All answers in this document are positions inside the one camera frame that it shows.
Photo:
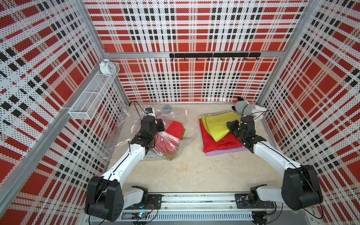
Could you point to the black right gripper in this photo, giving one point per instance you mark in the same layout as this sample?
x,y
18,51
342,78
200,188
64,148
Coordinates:
x,y
232,124

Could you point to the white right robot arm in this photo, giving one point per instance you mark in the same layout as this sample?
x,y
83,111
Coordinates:
x,y
300,186

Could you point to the brown folded trousers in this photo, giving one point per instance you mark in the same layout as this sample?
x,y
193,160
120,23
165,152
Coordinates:
x,y
170,155

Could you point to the clear plastic vacuum bag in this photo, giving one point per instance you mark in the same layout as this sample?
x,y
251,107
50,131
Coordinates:
x,y
117,141

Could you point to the black wall hook rail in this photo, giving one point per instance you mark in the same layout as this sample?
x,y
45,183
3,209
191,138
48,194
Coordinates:
x,y
244,55

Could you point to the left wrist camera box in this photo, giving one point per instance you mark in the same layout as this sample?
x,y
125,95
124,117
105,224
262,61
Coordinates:
x,y
150,112

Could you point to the white alarm clock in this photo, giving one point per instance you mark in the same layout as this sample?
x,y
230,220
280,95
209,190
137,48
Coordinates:
x,y
107,67

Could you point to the lime green trousers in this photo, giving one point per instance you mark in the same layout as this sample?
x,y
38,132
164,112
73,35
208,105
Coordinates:
x,y
216,123

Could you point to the white wire wall shelf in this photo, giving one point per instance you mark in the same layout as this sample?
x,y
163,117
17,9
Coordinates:
x,y
90,99

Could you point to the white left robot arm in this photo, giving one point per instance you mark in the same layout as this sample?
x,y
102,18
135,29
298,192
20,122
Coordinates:
x,y
105,198

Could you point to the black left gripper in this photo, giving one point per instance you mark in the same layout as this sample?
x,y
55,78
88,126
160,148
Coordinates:
x,y
159,123

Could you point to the purple trousers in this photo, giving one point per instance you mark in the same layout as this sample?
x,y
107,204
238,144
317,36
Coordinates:
x,y
219,152

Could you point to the light blue folded garment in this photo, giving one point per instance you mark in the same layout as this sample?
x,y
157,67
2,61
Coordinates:
x,y
153,153

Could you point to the red trousers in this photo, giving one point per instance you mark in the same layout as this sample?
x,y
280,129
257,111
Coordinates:
x,y
171,138
209,144

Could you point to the grey white plush toy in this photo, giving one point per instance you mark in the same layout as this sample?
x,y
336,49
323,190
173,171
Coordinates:
x,y
244,108

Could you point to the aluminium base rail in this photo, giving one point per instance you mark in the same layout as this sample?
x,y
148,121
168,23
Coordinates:
x,y
211,208

